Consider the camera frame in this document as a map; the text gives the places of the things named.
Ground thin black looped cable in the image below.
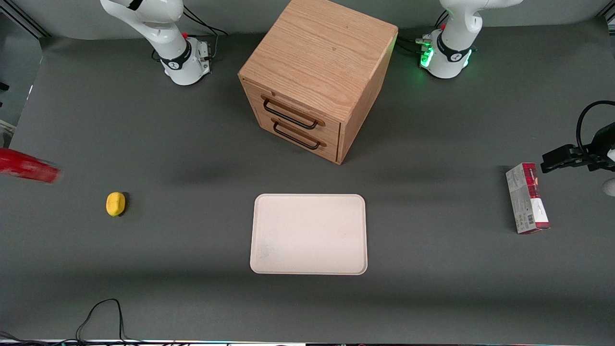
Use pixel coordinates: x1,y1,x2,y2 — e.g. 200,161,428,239
76,298,127,343

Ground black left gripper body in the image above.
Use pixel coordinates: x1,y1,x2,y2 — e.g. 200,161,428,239
591,123,615,172

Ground black right base cable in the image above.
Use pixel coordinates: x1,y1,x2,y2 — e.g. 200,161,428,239
182,6,229,62

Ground black left base cable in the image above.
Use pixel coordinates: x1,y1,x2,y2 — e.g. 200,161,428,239
396,35,434,56

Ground yellow lemon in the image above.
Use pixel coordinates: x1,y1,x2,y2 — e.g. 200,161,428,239
106,192,126,217

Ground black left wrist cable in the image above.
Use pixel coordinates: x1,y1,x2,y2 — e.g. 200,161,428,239
576,100,615,150

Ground red plaid carton box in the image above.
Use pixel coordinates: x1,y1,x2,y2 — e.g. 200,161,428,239
505,162,550,235

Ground wooden drawer cabinet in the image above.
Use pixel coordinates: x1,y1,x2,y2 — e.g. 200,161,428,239
238,0,399,165

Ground black base cable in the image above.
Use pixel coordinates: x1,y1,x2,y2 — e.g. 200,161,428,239
396,35,434,56
182,6,229,62

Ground white rectangular tray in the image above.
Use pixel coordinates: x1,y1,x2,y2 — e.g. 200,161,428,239
250,194,368,275

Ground black drawer handle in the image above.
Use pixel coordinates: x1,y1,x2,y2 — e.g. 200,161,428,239
271,119,327,150
262,95,326,130

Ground wooden drawer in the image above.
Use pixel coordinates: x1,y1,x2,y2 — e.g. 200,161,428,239
257,108,340,163
244,81,342,145

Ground dark frame rail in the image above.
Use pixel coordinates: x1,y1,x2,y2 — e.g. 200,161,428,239
596,10,615,37
0,0,51,40

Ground red coke bottle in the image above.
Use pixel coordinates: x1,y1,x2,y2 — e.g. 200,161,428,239
0,148,63,184

